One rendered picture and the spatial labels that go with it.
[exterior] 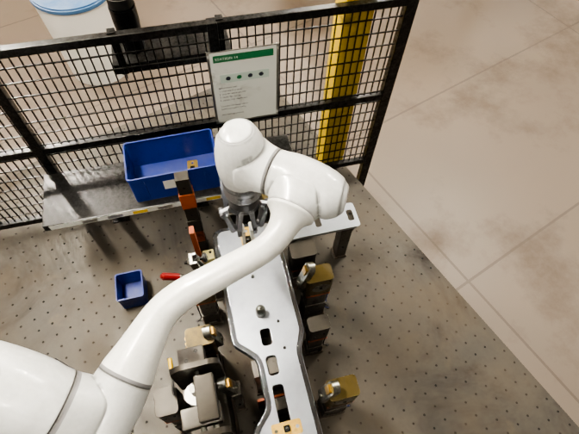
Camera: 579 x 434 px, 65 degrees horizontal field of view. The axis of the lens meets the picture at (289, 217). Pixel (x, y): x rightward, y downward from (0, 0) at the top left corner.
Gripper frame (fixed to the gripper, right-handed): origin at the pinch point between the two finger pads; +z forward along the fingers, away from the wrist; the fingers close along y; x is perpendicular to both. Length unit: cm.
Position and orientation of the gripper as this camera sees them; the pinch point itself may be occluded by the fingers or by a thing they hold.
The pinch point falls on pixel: (247, 233)
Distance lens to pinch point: 123.7
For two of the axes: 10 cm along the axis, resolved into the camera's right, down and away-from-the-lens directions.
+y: 9.7, -2.0, 1.6
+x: -2.5, -8.3, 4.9
